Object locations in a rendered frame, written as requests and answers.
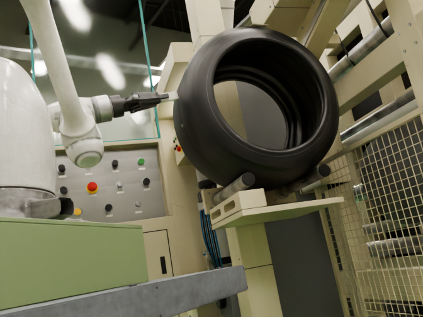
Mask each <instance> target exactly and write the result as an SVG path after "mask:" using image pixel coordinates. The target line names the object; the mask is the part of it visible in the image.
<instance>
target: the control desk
mask: <svg viewBox="0 0 423 317"><path fill-rule="evenodd" d="M103 145H104V154H103V158H102V159H101V161H100V163H98V164H97V165H95V166H94V167H91V168H80V167H78V166H76V165H74V164H73V163H72V162H71V160H70V159H69V158H68V156H67V153H66V151H65V148H64V146H55V159H56V177H55V198H57V197H67V198H71V200H72V201H73V202H74V213H73V215H72V216H70V217H68V218H70V219H76V220H86V221H89V222H98V223H117V224H128V225H142V230H143V236H144V245H145V255H146V261H147V270H148V276H149V280H150V281H152V280H156V279H163V278H167V277H174V276H179V275H182V274H181V266H180V261H179V253H178V245H177V240H176V232H175V227H174V218H173V213H172V205H171V197H170V192H169V184H168V179H167V170H166V163H165V158H164V149H163V144H162V139H161V138H155V139H146V140H130V141H121V142H105V143H103Z"/></svg>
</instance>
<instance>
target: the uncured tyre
mask: <svg viewBox="0 0 423 317"><path fill-rule="evenodd" d="M190 61H191V62H190V64H189V67H188V69H187V70H186V71H185V72H184V74H183V77H182V79H181V82H180V84H179V87H178V89H177V93H178V96H179V99H178V100H176V101H174V104H173V122H174V129H175V132H176V136H177V138H178V142H179V144H180V146H181V148H182V150H183V152H184V154H185V156H186V157H187V158H188V160H189V161H190V162H191V163H192V164H193V166H194V167H195V168H196V169H197V170H198V171H199V172H200V173H202V174H203V175H204V176H205V177H207V178H208V179H209V180H211V181H213V182H214V183H216V184H218V185H220V186H223V187H227V186H228V185H229V184H231V183H232V182H233V181H235V180H236V179H238V178H239V177H240V176H241V175H243V174H245V173H246V172H250V173H252V174H253V175H254V177H255V183H254V184H253V185H251V186H250V187H248V188H247V189H245V191H246V190H252V189H262V188H263V189H264V192H266V191H271V190H273V189H277V188H279V187H281V186H283V185H285V184H287V183H289V182H291V181H293V180H295V179H297V178H299V177H300V176H302V175H304V174H306V173H307V172H310V171H311V170H312V169H313V168H315V167H316V166H317V165H318V164H319V163H320V162H321V161H322V160H323V158H324V157H325V156H326V154H327V152H328V151H329V150H330V148H331V146H332V144H333V142H334V140H335V138H336V135H337V131H338V127H339V102H338V98H337V94H336V90H335V87H334V85H333V83H332V80H331V78H330V76H329V75H328V73H327V71H326V70H325V68H324V66H323V65H322V64H321V63H320V61H319V60H318V59H317V58H316V56H315V55H314V54H313V53H312V52H311V51H310V50H309V49H307V48H306V47H305V46H303V45H302V44H301V43H299V42H298V41H296V40H295V39H293V38H291V37H290V36H288V35H285V34H283V33H280V32H278V31H275V30H271V29H268V28H262V27H255V26H243V27H238V28H232V29H229V30H226V31H223V32H221V33H219V34H217V35H215V36H214V37H212V38H211V39H209V40H208V41H207V42H206V43H204V44H203V45H202V46H201V47H200V48H199V49H198V50H197V51H196V52H195V54H194V55H193V56H192V58H191V60H190ZM227 81H241V82H246V83H249V84H252V85H254V86H256V87H258V88H260V89H262V90H263V91H264V92H266V93H267V94H268V95H269V96H271V97H272V99H273V100H274V101H275V102H276V104H277V105H278V106H279V108H280V110H281V112H282V114H283V117H284V119H285V123H286V143H285V147H284V149H283V150H275V149H270V148H264V147H260V146H258V145H255V144H253V143H251V142H249V141H247V140H246V139H244V138H242V137H241V136H240V135H239V134H238V133H236V132H235V131H234V130H233V129H232V128H231V127H230V126H229V124H228V123H227V122H226V121H225V119H224V118H223V116H222V114H221V112H220V110H219V108H218V106H217V102H216V100H215V95H214V90H213V86H214V85H216V84H219V83H221V82H227ZM182 121H183V125H184V129H182V127H181V122H182Z"/></svg>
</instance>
